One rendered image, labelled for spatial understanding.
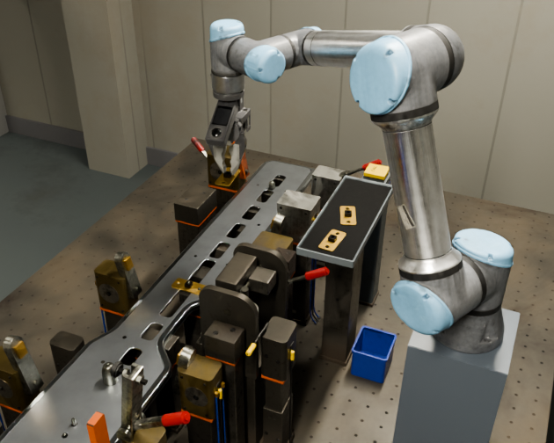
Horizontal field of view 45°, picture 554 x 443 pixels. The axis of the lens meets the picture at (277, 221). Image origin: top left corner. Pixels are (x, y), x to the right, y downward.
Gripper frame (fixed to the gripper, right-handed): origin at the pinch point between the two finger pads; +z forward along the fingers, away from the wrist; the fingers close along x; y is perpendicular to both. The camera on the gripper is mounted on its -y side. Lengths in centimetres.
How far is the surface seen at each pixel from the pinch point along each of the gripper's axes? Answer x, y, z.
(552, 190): -98, 180, 88
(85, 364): 16, -45, 28
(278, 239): -12.4, 2.4, 19.2
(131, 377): -7, -63, 6
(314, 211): -18.1, 16.4, 17.8
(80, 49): 162, 185, 48
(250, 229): 0.0, 15.4, 27.1
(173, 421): -14, -63, 14
